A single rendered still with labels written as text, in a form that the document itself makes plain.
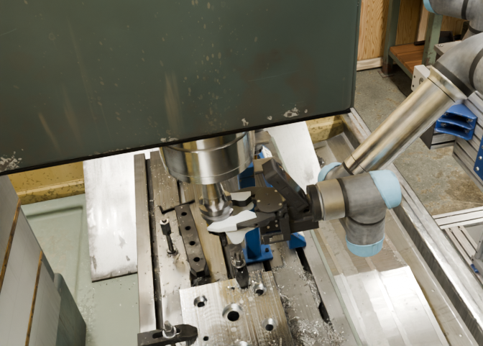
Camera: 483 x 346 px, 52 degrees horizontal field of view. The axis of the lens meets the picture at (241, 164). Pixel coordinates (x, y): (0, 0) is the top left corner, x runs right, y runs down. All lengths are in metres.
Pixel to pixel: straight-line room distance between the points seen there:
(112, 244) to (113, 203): 0.16
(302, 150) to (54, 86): 1.43
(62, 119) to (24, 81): 0.06
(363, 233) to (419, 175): 2.11
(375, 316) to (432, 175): 1.74
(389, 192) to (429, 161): 2.27
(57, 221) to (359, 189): 1.48
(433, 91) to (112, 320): 1.18
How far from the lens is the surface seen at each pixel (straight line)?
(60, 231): 2.10
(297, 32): 0.62
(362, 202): 0.94
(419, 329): 1.50
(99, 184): 1.94
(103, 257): 1.83
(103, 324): 1.71
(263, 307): 1.18
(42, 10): 0.59
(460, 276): 1.55
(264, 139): 1.26
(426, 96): 1.06
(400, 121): 1.06
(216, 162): 0.75
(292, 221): 0.95
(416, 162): 3.19
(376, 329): 1.46
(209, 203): 0.89
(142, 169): 1.75
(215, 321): 1.17
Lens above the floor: 1.96
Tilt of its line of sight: 39 degrees down
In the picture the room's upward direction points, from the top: 6 degrees counter-clockwise
